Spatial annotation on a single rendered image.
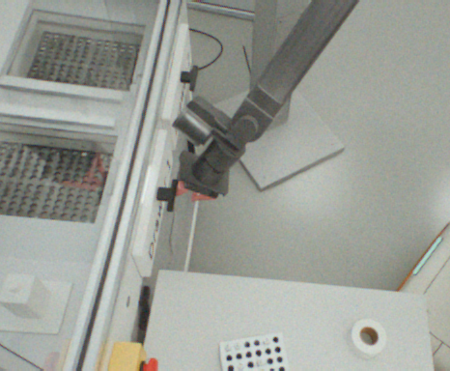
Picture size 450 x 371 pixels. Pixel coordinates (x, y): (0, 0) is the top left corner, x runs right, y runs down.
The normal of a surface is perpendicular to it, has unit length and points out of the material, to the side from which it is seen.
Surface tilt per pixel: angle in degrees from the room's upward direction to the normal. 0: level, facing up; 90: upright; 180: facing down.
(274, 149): 3
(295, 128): 3
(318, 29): 61
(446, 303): 0
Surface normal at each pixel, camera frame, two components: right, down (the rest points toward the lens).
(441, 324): 0.07, -0.47
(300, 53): -0.11, 0.52
